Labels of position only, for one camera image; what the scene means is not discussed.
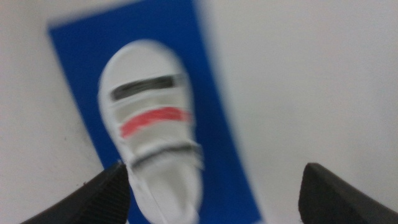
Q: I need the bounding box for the blue rectangular mat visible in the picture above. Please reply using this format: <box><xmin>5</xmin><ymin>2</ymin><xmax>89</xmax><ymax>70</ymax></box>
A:
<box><xmin>46</xmin><ymin>0</ymin><xmax>264</xmax><ymax>224</ymax></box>

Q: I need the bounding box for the white shoe with striped straps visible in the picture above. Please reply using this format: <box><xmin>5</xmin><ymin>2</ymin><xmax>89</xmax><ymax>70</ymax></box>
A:
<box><xmin>97</xmin><ymin>39</ymin><xmax>205</xmax><ymax>224</ymax></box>

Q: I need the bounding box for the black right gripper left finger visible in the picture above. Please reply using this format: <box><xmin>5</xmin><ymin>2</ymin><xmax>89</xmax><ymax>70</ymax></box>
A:
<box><xmin>19</xmin><ymin>161</ymin><xmax>131</xmax><ymax>224</ymax></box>

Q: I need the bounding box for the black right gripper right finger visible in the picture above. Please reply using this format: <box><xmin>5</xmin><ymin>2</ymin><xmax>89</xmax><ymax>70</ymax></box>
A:
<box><xmin>298</xmin><ymin>162</ymin><xmax>398</xmax><ymax>224</ymax></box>

